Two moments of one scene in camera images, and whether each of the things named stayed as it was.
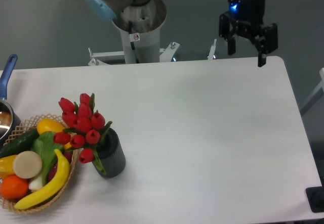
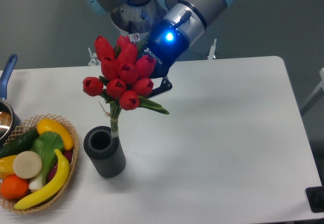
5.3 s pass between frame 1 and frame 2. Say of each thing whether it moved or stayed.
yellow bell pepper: stayed
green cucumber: stayed
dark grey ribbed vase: stayed
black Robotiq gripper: moved
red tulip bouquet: moved
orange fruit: stayed
